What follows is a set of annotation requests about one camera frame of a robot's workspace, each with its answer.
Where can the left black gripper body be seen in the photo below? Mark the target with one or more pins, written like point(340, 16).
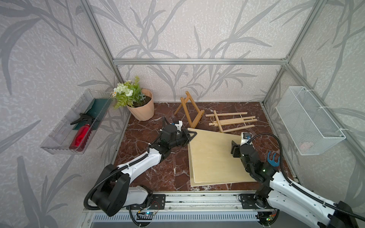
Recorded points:
point(178, 140)

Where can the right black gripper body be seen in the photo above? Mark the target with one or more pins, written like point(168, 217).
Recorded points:
point(248, 169)

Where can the wooden board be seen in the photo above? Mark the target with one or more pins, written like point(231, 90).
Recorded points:
point(212, 159)
point(192, 180)

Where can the wooden easel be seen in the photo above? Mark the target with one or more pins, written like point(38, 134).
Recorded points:
point(193, 117)
point(231, 122)

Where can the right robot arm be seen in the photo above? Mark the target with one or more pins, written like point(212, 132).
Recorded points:
point(285, 195)

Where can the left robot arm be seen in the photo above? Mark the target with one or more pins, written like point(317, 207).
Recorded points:
point(113, 191)

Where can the blue hand rake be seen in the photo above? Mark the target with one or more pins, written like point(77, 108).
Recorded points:
point(273, 159)

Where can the potted flower plant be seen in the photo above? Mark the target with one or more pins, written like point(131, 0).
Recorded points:
point(139, 101)

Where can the pink item in basket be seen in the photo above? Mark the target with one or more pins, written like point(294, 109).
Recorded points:
point(305, 146)

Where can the green trowel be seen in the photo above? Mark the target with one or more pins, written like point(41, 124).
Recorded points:
point(97, 109)

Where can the red spray bottle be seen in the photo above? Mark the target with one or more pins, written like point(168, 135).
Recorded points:
point(80, 140)

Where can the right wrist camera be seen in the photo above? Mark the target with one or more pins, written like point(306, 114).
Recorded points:
point(246, 138)

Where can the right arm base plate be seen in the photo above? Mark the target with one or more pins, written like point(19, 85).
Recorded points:
point(251, 201)

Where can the aluminium front rail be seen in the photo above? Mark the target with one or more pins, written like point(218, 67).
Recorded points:
point(212, 206)

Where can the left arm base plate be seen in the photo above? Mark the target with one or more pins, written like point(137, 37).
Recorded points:
point(153, 202)

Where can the white wire basket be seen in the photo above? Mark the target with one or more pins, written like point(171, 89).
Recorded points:
point(308, 121)

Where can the aluminium cage frame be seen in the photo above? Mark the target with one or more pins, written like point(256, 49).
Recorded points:
point(285, 65)

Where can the clear plastic wall bin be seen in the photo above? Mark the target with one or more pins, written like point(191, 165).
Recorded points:
point(75, 131)

